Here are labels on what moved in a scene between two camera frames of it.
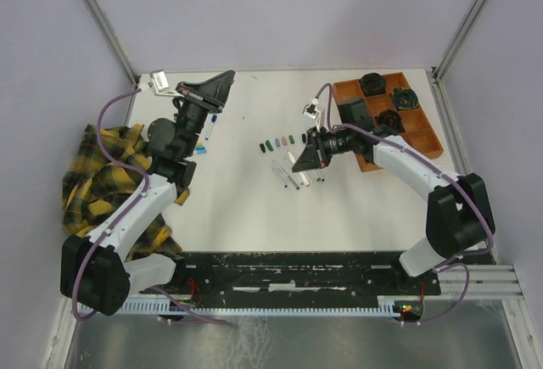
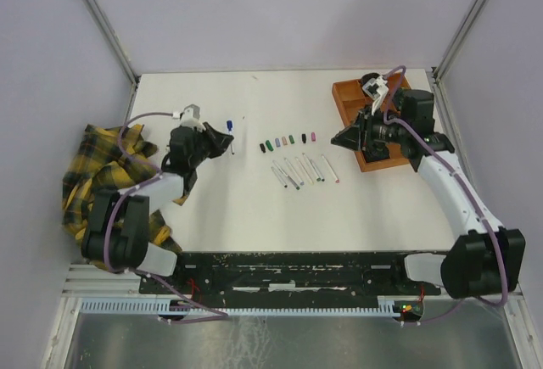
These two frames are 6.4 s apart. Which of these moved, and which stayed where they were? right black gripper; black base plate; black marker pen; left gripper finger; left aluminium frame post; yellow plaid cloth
Moved: right black gripper; left gripper finger
Stayed: yellow plaid cloth; black base plate; black marker pen; left aluminium frame post
